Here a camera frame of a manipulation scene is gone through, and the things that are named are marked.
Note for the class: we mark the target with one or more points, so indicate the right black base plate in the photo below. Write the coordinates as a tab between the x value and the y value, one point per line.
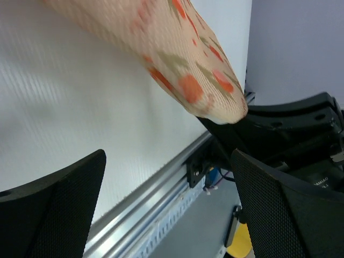
198	165

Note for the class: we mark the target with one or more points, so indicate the slotted cable duct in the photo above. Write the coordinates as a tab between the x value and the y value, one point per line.
155	232

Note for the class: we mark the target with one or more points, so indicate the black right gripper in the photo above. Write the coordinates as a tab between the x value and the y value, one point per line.
304	139

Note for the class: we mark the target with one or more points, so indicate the tulip print laundry bag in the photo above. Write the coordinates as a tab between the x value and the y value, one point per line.
174	44

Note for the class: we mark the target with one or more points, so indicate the aluminium mounting rail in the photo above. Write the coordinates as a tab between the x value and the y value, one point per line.
115	232

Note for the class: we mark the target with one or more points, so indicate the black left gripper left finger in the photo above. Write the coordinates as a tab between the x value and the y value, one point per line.
51	216

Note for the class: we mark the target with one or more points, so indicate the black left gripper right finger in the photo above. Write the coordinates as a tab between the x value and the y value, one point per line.
287	217

